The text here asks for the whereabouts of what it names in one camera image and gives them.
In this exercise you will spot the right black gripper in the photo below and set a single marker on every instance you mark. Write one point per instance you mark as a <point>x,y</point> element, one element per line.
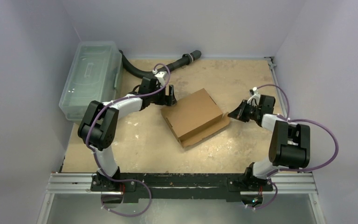
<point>245,109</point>

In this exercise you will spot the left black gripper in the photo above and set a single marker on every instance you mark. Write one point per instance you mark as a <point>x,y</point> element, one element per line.
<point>168,100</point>

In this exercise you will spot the aluminium frame extrusion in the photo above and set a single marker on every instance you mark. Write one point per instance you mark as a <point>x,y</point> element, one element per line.
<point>69,183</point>

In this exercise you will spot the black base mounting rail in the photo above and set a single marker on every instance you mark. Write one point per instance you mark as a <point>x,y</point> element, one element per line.
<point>231,187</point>

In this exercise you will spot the clear plastic storage bin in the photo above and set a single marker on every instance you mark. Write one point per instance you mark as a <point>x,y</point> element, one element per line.
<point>95,74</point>

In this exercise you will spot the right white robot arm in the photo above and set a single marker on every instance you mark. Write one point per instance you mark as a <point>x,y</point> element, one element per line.
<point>289,146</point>

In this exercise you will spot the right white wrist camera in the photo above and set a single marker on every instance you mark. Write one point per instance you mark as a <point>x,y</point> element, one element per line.
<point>254,97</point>

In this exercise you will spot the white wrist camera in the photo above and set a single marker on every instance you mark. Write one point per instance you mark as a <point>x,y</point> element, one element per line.
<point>254,97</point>
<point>161,76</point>

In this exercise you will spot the brown cardboard box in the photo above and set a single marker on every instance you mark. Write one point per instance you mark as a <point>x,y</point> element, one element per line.
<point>194,118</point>

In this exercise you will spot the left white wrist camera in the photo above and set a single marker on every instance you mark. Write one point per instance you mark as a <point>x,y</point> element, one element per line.
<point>161,76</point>

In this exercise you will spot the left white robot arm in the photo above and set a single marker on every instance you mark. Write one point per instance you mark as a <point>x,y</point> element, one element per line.
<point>99,124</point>

